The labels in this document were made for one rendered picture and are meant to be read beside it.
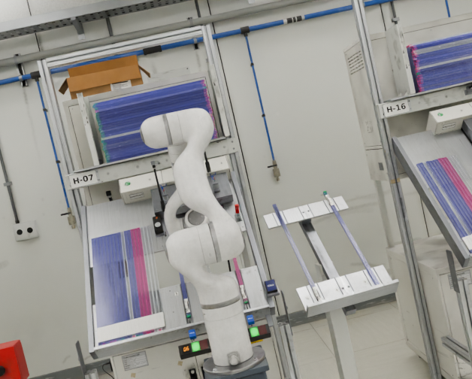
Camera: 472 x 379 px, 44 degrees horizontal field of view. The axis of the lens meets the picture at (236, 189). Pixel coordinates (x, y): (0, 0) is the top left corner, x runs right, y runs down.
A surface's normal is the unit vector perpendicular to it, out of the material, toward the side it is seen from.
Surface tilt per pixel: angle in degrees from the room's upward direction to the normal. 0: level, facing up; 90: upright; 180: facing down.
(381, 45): 90
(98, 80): 80
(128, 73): 76
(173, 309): 46
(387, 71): 90
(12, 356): 90
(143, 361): 90
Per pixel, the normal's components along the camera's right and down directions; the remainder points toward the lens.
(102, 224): -0.10, -0.65
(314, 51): 0.08, 0.04
